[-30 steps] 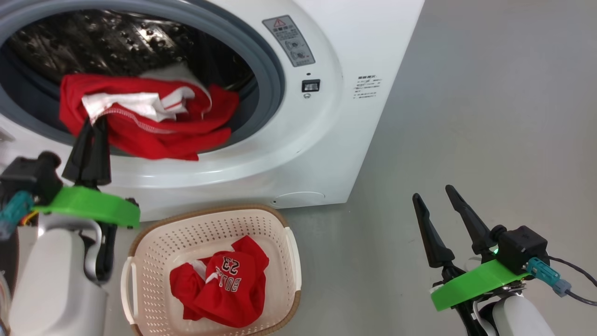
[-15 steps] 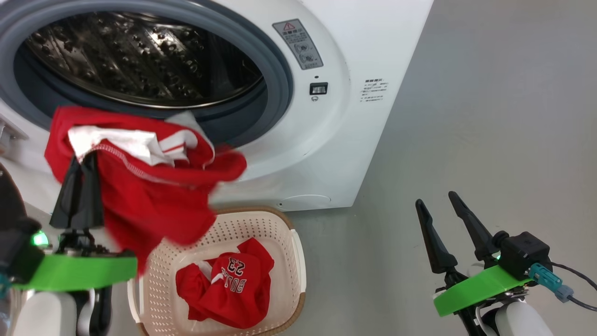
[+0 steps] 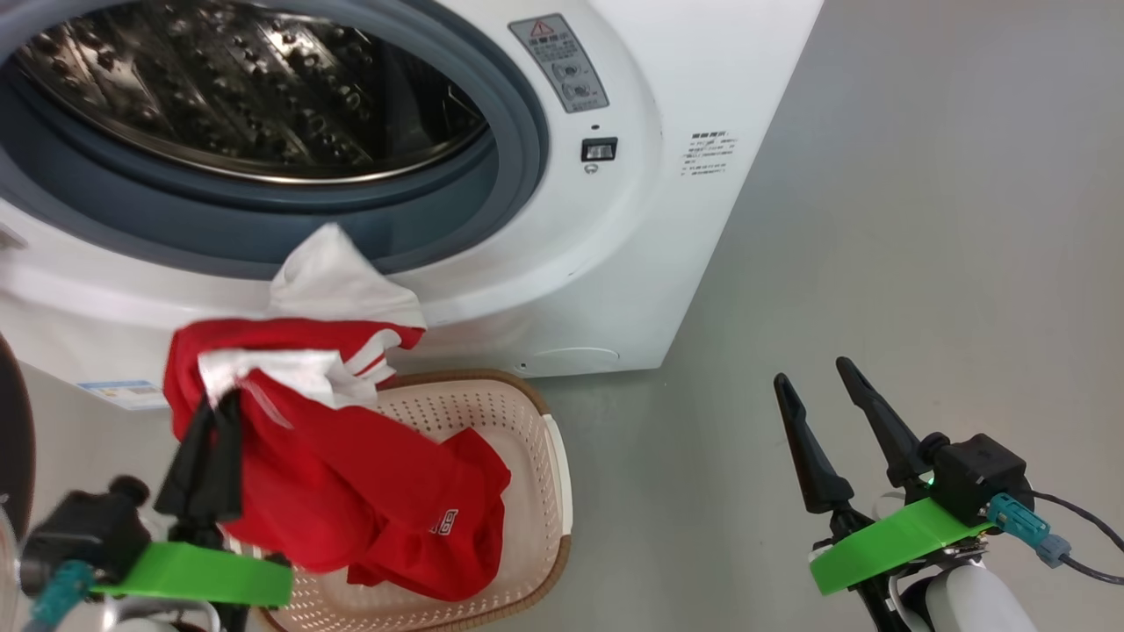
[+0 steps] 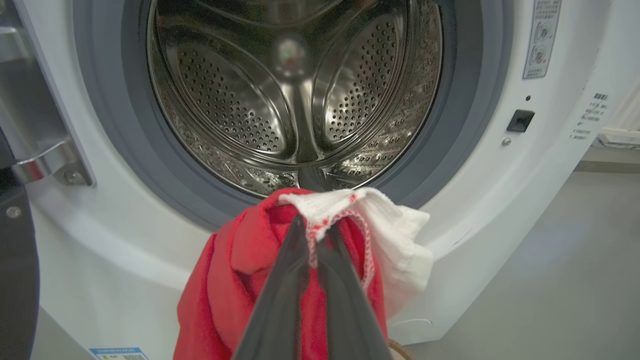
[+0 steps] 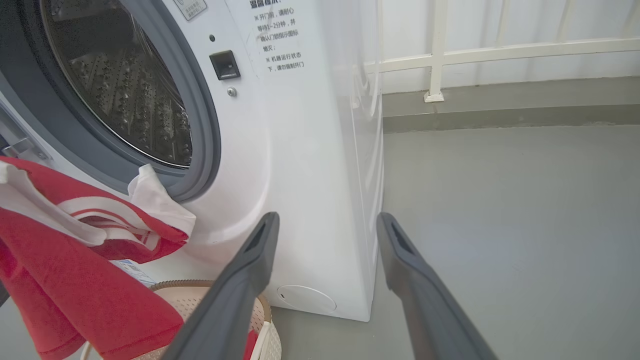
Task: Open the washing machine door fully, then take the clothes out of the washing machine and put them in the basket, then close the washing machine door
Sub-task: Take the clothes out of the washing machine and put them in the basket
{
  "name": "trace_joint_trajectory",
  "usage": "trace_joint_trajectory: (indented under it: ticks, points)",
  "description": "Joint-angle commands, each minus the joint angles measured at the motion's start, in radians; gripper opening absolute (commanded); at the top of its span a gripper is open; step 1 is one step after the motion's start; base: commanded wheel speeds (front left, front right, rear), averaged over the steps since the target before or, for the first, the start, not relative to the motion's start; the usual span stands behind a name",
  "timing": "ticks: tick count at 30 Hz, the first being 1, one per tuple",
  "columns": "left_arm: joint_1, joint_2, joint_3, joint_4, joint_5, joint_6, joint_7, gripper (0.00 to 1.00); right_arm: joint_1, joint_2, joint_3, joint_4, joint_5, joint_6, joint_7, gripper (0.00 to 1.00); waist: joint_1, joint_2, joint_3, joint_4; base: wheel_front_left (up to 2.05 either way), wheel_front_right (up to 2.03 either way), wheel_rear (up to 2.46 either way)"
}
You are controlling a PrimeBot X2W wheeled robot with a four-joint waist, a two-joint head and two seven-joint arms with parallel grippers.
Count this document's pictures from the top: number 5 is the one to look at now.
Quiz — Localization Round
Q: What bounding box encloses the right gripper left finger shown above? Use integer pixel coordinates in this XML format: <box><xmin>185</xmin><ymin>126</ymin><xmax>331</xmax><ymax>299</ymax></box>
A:
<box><xmin>160</xmin><ymin>211</ymin><xmax>281</xmax><ymax>360</ymax></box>

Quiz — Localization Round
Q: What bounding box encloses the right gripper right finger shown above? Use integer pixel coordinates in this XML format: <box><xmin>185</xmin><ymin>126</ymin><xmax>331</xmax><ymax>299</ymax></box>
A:
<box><xmin>376</xmin><ymin>211</ymin><xmax>501</xmax><ymax>360</ymax></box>

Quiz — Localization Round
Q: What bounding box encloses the red basketball jersey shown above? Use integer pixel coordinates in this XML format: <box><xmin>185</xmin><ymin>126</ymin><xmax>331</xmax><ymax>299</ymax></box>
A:
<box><xmin>0</xmin><ymin>156</ymin><xmax>261</xmax><ymax>360</ymax></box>

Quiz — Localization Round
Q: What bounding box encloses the cream perforated laundry basket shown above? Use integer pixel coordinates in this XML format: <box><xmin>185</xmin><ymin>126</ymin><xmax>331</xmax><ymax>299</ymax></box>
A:
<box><xmin>80</xmin><ymin>279</ymin><xmax>283</xmax><ymax>360</ymax></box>

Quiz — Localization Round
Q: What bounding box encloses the white front-load washing machine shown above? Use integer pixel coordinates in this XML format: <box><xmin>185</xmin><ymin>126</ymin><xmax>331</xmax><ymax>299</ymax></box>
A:
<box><xmin>0</xmin><ymin>0</ymin><xmax>386</xmax><ymax>323</ymax></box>

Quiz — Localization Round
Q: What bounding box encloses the white metal railing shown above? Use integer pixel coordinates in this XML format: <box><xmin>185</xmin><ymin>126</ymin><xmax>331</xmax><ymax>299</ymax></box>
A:
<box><xmin>365</xmin><ymin>0</ymin><xmax>640</xmax><ymax>104</ymax></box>

